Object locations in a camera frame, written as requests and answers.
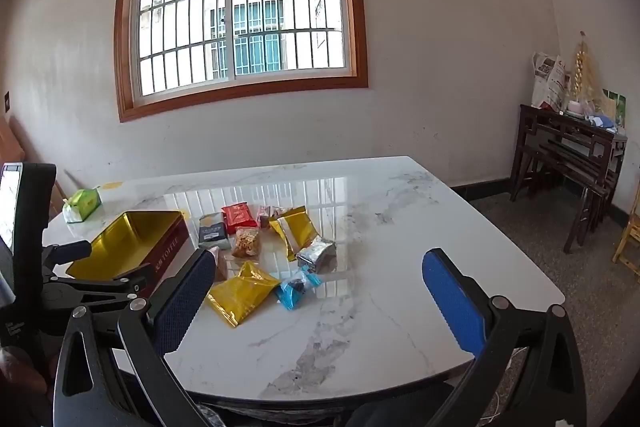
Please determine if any gold tin box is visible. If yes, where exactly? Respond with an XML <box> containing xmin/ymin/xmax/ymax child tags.
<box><xmin>65</xmin><ymin>209</ymin><xmax>190</xmax><ymax>300</ymax></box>

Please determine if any gold ornament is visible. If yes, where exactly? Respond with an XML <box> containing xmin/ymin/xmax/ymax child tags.
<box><xmin>570</xmin><ymin>32</ymin><xmax>603</xmax><ymax>105</ymax></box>

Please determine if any person's left hand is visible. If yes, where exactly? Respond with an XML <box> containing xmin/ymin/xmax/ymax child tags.
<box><xmin>0</xmin><ymin>347</ymin><xmax>51</xmax><ymax>400</ymax></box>

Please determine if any red snack packet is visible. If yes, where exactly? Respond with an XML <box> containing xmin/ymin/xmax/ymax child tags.
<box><xmin>221</xmin><ymin>203</ymin><xmax>258</xmax><ymax>235</ymax></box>

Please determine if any green box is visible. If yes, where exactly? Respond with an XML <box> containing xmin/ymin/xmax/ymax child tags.
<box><xmin>602</xmin><ymin>89</ymin><xmax>627</xmax><ymax>128</ymax></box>

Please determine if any folded newspaper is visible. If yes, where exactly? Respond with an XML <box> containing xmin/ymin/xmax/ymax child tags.
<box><xmin>530</xmin><ymin>52</ymin><xmax>572</xmax><ymax>112</ymax></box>

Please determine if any gold foil snack packet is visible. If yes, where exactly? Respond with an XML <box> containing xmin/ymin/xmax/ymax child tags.
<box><xmin>206</xmin><ymin>261</ymin><xmax>282</xmax><ymax>329</ymax></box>
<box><xmin>269</xmin><ymin>206</ymin><xmax>317</xmax><ymax>263</ymax></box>

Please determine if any dark wooden side table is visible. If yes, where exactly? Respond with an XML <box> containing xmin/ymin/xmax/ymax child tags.
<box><xmin>510</xmin><ymin>103</ymin><xmax>628</xmax><ymax>254</ymax></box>

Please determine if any brown wooden chair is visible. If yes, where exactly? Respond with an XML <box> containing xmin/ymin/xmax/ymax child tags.
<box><xmin>0</xmin><ymin>114</ymin><xmax>68</xmax><ymax>220</ymax></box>

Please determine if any green tissue pack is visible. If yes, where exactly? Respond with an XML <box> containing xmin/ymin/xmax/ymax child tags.
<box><xmin>62</xmin><ymin>188</ymin><xmax>102</xmax><ymax>224</ymax></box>

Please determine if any dark blue cracker packet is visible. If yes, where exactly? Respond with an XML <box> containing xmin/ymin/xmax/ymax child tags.
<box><xmin>198</xmin><ymin>213</ymin><xmax>232</xmax><ymax>251</ymax></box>

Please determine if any blue snack packet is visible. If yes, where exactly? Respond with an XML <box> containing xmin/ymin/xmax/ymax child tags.
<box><xmin>275</xmin><ymin>269</ymin><xmax>322</xmax><ymax>311</ymax></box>

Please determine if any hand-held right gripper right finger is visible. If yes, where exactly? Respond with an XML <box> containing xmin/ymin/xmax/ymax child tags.
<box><xmin>421</xmin><ymin>248</ymin><xmax>587</xmax><ymax>427</ymax></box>

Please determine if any wooden framed barred window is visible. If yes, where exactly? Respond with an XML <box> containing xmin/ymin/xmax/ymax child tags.
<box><xmin>114</xmin><ymin>0</ymin><xmax>369</xmax><ymax>124</ymax></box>

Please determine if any clear twisted dough snack packet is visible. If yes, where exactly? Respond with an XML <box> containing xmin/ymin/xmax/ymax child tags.
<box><xmin>231</xmin><ymin>227</ymin><xmax>262</xmax><ymax>259</ymax></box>

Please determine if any light wooden chair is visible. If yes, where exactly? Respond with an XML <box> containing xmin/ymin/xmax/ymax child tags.
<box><xmin>612</xmin><ymin>207</ymin><xmax>640</xmax><ymax>280</ymax></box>

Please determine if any silver foil snack packet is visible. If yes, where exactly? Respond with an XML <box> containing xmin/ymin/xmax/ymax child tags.
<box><xmin>296</xmin><ymin>236</ymin><xmax>337</xmax><ymax>273</ymax></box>

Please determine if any white cable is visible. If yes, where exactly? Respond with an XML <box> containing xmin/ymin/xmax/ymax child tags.
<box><xmin>480</xmin><ymin>347</ymin><xmax>526</xmax><ymax>423</ymax></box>

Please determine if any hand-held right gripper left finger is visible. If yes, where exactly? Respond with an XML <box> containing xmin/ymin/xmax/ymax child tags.
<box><xmin>52</xmin><ymin>248</ymin><xmax>217</xmax><ymax>427</ymax></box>

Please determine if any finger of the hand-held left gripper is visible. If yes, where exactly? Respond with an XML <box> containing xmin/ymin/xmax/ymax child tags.
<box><xmin>47</xmin><ymin>264</ymin><xmax>157</xmax><ymax>309</ymax></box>
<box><xmin>42</xmin><ymin>240</ymin><xmax>94</xmax><ymax>269</ymax></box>

